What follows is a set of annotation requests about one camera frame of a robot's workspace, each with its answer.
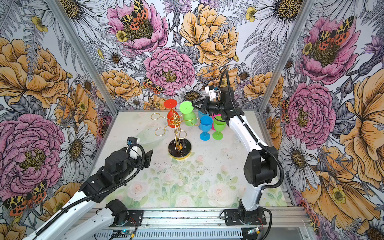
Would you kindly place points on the aluminium corner post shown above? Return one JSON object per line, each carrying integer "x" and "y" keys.
{"x": 76, "y": 42}
{"x": 291, "y": 40}

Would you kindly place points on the gold wire wine glass rack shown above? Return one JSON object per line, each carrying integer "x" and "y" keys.
{"x": 179, "y": 148}

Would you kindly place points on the green wine glass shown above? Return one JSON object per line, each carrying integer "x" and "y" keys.
{"x": 188, "y": 113}
{"x": 219, "y": 125}

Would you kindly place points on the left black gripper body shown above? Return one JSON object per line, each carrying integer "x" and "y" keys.
{"x": 139, "y": 162}

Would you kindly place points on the left aluminium corner post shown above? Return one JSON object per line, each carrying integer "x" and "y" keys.
{"x": 76, "y": 42}

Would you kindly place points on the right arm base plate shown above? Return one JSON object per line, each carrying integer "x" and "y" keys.
{"x": 240, "y": 217}

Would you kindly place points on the light blue wine glass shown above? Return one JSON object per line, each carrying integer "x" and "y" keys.
{"x": 201, "y": 114}

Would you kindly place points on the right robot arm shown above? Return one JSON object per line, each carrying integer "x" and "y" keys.
{"x": 262, "y": 168}

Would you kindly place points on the aluminium front rail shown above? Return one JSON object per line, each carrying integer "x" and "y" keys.
{"x": 168, "y": 218}

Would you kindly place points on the right aluminium corner post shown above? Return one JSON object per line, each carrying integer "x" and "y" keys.
{"x": 291, "y": 40}

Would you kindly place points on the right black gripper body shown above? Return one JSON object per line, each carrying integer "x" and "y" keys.
{"x": 213, "y": 106}

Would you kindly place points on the right small circuit board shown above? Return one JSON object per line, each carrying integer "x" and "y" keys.
{"x": 254, "y": 231}

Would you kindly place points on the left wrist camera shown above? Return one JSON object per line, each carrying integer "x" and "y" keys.
{"x": 132, "y": 149}

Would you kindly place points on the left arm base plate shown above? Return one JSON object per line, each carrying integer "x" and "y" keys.
{"x": 129, "y": 218}

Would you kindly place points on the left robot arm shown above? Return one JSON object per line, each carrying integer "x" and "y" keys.
{"x": 119, "y": 169}

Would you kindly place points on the small green circuit board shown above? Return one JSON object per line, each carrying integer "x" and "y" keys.
{"x": 123, "y": 234}

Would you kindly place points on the red wine glass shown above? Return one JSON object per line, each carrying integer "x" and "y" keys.
{"x": 172, "y": 114}

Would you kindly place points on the pink wine glass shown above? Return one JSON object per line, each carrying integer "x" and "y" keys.
{"x": 213, "y": 120}

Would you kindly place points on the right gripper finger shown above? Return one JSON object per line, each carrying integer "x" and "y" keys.
{"x": 200, "y": 107}
{"x": 199, "y": 103}

